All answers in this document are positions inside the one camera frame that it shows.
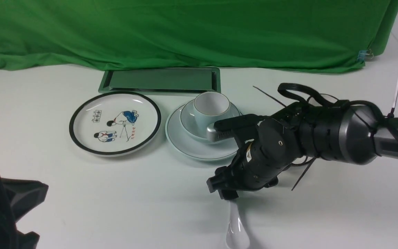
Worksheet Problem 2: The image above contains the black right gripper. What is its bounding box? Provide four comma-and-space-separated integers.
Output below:
207, 118, 303, 200

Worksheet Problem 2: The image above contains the plain white ceramic spoon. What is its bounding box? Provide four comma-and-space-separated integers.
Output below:
225, 201, 250, 249

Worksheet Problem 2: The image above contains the pale blue thin-rimmed bowl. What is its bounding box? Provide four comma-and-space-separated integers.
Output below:
180, 100, 241, 144

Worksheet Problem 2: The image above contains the pale blue cup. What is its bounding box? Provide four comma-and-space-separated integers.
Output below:
193, 92, 231, 138

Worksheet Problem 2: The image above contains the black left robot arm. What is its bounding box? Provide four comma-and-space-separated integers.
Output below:
0, 176, 49, 249

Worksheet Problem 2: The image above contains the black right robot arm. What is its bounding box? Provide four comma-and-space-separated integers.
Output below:
207, 100, 398, 200

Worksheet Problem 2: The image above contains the pale blue plain plate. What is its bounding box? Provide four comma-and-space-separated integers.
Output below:
165, 103, 238, 162

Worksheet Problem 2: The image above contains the black-rimmed illustrated plate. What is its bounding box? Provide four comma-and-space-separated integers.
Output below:
68, 91, 162, 157

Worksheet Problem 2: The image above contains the green backdrop cloth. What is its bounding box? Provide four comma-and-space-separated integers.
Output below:
0, 0, 398, 74

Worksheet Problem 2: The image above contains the blue binder clip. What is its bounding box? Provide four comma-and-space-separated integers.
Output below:
356, 49, 374, 62

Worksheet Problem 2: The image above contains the metal table cable hatch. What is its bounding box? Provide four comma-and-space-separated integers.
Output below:
98, 67, 221, 96

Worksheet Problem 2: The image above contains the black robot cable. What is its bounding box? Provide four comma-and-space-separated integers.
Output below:
277, 83, 398, 156

